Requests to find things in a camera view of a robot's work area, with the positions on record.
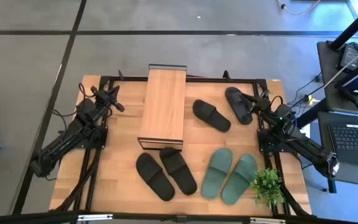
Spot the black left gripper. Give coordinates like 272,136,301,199
90,85,121,108

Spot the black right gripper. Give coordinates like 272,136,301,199
239,93,275,114

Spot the black slide sandal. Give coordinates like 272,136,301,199
159,147,198,196
135,152,176,202
192,99,232,133
224,86,254,126

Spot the wooden two-tier shelf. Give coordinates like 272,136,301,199
137,64,188,152

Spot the green slide sandal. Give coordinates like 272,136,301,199
221,154,258,206
201,147,234,200

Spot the black metal pole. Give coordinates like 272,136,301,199
291,98,329,129
328,0,358,51

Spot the white paper sheet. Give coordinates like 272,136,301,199
299,123,311,138

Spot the black computer cart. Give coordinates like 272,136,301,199
316,40,358,189

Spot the small green artificial plant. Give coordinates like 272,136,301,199
249,167,285,208

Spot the thin white rod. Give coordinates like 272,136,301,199
323,39,358,90

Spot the black power adapter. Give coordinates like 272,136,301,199
339,43,358,70

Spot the black laptop keyboard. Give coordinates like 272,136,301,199
327,123,358,169

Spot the black horizontal beam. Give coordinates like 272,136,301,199
0,210,358,224

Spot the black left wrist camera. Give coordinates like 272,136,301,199
112,101,126,113

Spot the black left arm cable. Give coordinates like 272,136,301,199
52,82,88,138

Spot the black aluminium table frame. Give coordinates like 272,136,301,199
50,70,313,217

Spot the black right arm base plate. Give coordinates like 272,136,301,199
257,128,291,154

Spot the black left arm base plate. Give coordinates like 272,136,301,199
63,125,109,149

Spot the black floor cable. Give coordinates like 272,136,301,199
287,72,324,108

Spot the yellow floor cable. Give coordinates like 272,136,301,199
276,0,322,16

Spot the silver metal bracket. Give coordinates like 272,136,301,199
249,217,287,224
77,213,114,222

